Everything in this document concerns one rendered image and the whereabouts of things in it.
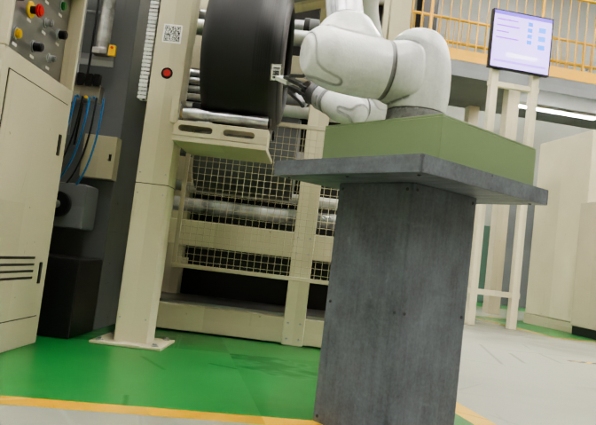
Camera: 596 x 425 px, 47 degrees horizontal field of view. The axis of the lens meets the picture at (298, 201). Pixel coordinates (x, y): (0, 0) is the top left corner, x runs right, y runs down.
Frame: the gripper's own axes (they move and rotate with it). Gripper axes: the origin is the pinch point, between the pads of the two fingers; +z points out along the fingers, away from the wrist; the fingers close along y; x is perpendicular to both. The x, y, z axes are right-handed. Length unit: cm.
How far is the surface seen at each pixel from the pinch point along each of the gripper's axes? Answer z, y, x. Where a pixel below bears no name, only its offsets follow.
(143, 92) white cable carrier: 48, 16, -32
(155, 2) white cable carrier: 62, -16, -19
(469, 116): 381, 230, 656
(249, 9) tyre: 18.8, -21.6, -3.9
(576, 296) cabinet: 50, 266, 415
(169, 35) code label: 51, -5, -19
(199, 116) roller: 22.7, 18.6, -21.3
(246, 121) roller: 10.5, 18.2, -8.1
